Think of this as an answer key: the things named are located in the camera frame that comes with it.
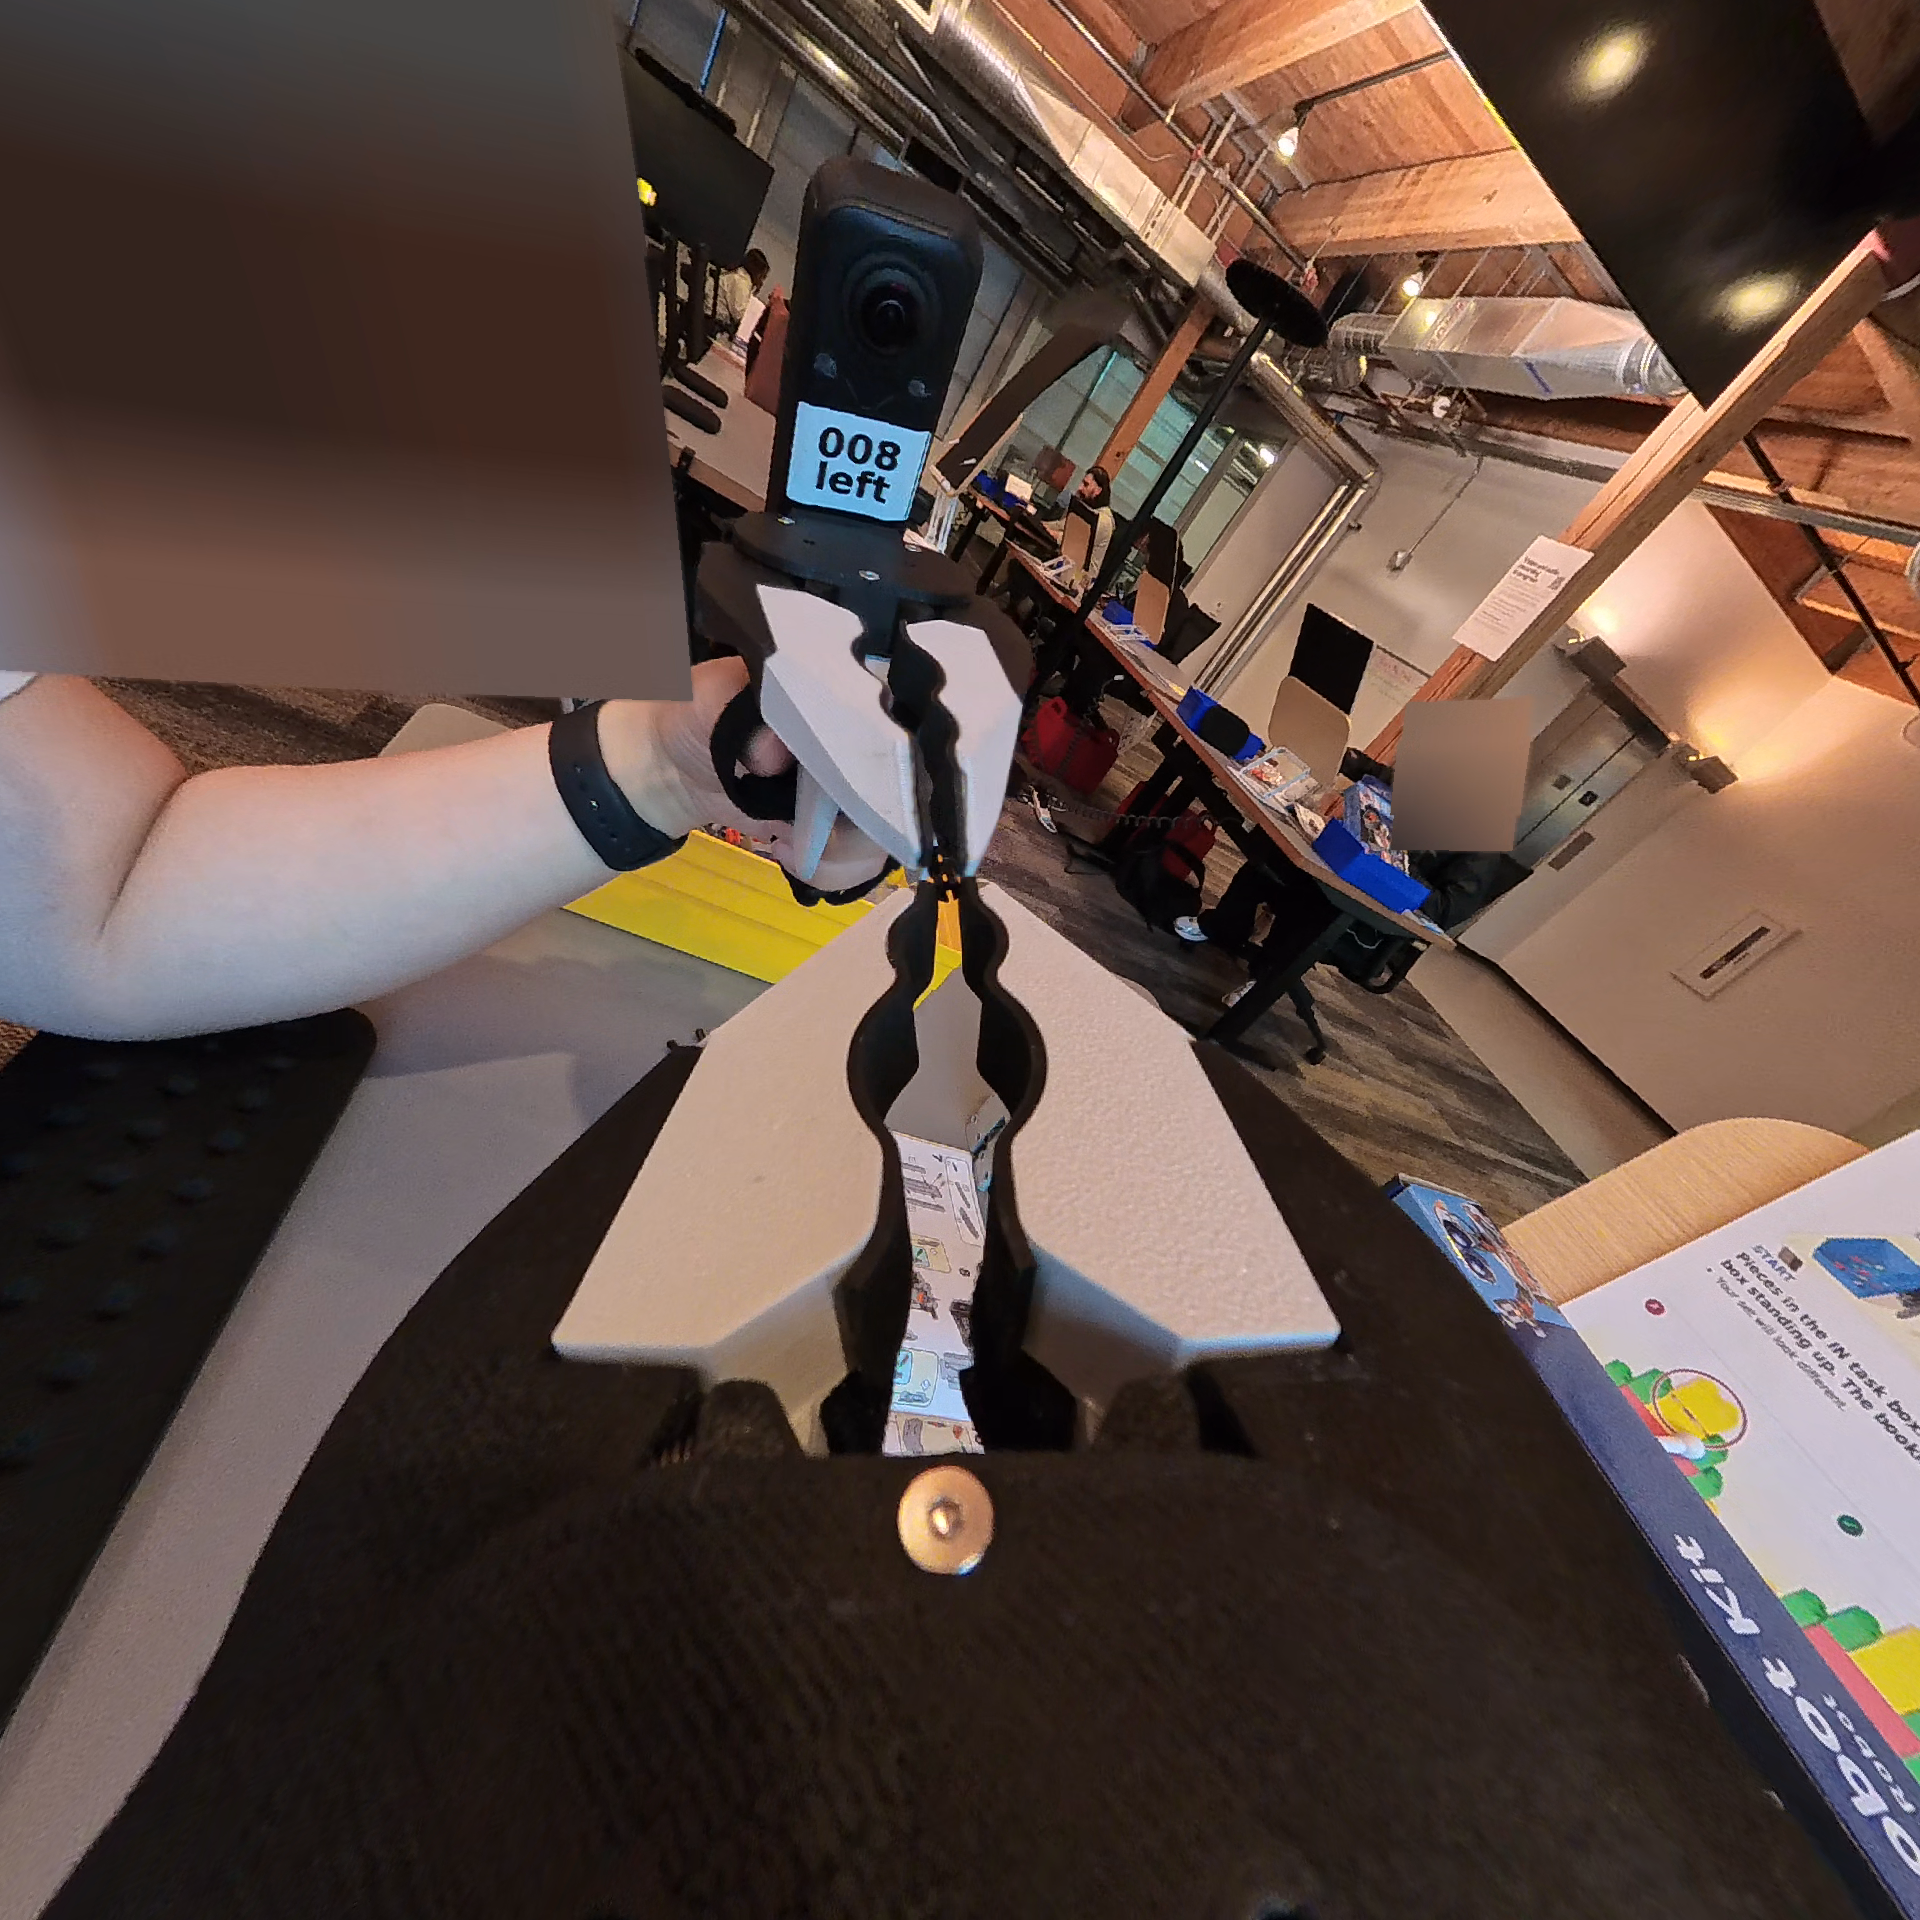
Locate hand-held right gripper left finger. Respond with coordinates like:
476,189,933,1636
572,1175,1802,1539
553,882,931,1403

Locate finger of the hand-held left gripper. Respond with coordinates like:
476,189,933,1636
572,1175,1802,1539
904,617,1028,878
754,583,966,870

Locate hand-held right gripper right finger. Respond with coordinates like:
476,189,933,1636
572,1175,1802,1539
960,882,1345,1403

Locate person's left forearm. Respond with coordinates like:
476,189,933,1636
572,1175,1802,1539
0,674,611,1043

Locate long wooden desk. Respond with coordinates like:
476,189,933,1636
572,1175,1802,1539
983,502,1461,1059

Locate grey desk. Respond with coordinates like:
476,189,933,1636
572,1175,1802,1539
0,701,1203,1920

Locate white task instruction board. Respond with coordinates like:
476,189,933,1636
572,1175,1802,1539
1557,1128,1920,1764

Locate person's left hand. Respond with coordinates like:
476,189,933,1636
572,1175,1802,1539
597,692,902,905

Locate red storage bin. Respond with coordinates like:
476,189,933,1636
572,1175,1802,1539
1017,690,1129,800

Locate black monitor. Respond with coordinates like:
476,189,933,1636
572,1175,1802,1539
618,41,780,276

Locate open building instruction booklet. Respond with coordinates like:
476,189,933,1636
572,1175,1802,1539
882,1131,1004,1457

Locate yellow plastic bin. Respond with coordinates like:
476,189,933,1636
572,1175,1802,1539
558,828,966,1003

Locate blue plastic bin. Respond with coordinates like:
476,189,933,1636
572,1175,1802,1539
1309,814,1439,917
1174,683,1272,762

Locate black wristband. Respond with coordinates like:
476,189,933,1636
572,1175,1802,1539
546,695,690,876

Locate black floor lamp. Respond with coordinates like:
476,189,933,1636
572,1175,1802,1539
1032,254,1333,707

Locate cardboard box with black lid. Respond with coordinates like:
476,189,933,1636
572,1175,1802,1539
1265,600,1382,786

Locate light plywood stand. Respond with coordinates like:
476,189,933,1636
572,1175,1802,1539
1501,1115,1873,1310

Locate black studded mat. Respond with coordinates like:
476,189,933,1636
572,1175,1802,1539
0,1008,380,1719

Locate dark blue robot kit box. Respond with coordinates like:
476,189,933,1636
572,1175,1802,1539
1382,1172,1920,1920

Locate black glossy panel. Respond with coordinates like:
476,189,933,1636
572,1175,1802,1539
1422,0,1920,410

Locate paper wall notice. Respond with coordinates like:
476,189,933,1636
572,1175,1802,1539
1448,528,1599,666

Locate large silver air duct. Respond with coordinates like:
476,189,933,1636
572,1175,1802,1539
1324,293,1692,408

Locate wooden support post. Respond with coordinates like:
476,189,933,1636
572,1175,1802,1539
1355,223,1920,789

